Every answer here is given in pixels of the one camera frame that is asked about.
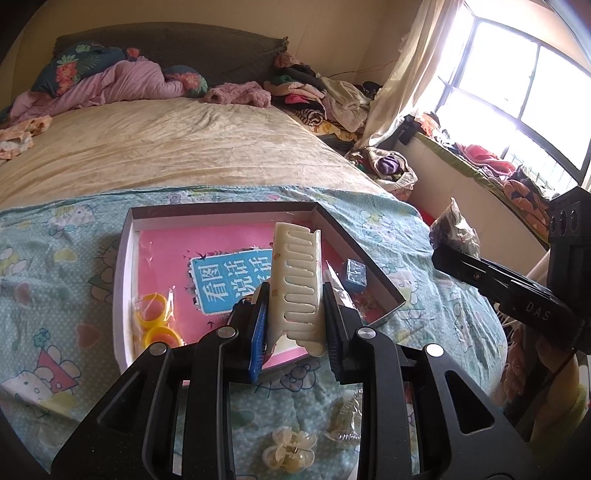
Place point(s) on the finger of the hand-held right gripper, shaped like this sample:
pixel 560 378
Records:
pixel 501 267
pixel 480 277

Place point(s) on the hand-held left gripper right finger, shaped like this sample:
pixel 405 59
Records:
pixel 334 341

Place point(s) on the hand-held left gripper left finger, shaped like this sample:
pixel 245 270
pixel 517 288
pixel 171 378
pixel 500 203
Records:
pixel 258 341

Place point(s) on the clear bag with white card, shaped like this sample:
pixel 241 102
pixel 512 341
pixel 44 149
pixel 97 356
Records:
pixel 350 302

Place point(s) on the clear bag of dark jewelry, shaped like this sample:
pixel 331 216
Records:
pixel 455 230

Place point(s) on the small blue box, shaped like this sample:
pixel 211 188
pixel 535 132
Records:
pixel 356 274

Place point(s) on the white hair claw clip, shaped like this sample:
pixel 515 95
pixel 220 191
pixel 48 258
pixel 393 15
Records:
pixel 295 277

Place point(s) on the shallow dark cardboard box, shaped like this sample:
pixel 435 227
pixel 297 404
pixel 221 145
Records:
pixel 369 272

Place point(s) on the yellow rings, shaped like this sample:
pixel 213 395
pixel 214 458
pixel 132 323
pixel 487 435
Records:
pixel 154 318

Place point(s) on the small clear bag of jewelry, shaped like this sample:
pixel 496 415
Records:
pixel 344 420

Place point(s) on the red and orange clothes heap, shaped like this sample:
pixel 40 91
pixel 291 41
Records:
pixel 485 161

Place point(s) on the green windowsill mat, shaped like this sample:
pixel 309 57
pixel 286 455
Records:
pixel 461 166

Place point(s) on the cream pearl hair clip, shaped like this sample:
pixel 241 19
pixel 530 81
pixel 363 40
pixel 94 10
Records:
pixel 291 447

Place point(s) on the pink book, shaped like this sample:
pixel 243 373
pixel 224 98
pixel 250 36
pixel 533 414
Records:
pixel 161 258

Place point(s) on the laundry basket with clothes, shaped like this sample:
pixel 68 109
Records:
pixel 388 168

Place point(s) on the black pouch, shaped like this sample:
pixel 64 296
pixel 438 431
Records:
pixel 407 130

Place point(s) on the cartoon cat printed blanket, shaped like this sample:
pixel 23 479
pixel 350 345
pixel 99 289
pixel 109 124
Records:
pixel 60 286

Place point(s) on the cream curtain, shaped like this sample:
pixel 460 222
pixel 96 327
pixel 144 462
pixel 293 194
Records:
pixel 415 69

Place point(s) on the beige bed sheet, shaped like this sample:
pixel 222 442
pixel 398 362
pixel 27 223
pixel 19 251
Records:
pixel 161 147

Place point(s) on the pile of mixed clothes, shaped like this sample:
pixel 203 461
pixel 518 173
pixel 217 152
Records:
pixel 323 97

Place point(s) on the pink fluffy garment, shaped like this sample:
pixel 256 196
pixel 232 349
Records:
pixel 238 94

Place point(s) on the dark floral pillow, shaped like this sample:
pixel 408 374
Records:
pixel 189 78
pixel 74 64

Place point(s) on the pink duvet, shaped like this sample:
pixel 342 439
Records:
pixel 120 85

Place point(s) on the dark green headboard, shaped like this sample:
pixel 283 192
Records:
pixel 194 50

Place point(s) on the pale pink printed garment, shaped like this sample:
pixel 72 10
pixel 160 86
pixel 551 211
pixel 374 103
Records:
pixel 21 136

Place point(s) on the window with dark frame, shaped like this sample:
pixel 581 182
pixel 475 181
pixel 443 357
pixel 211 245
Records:
pixel 531 92

